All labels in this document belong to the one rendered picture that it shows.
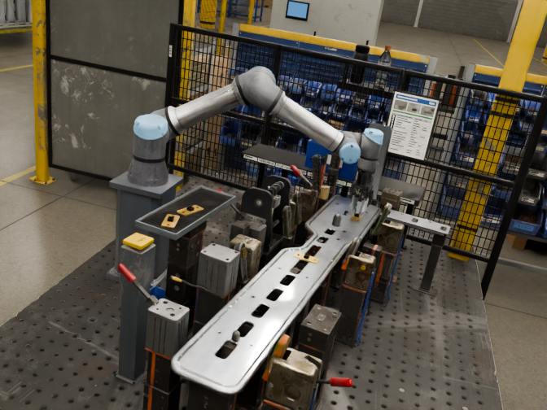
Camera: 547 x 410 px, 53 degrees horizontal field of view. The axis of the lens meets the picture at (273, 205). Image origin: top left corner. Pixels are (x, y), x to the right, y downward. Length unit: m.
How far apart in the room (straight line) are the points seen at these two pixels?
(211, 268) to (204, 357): 0.31
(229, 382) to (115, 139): 3.38
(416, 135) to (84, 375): 1.78
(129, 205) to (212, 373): 0.91
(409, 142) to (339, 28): 6.04
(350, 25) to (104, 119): 4.99
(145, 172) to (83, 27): 2.57
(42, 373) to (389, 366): 1.10
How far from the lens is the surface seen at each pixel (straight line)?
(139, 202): 2.04
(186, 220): 1.65
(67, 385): 1.78
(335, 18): 8.64
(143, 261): 1.51
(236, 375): 1.34
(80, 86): 4.56
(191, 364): 1.35
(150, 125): 1.98
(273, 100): 1.91
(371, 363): 1.97
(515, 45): 2.65
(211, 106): 2.07
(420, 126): 2.69
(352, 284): 1.90
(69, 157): 4.78
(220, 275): 1.58
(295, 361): 1.31
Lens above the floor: 1.86
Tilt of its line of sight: 23 degrees down
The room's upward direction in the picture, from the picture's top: 9 degrees clockwise
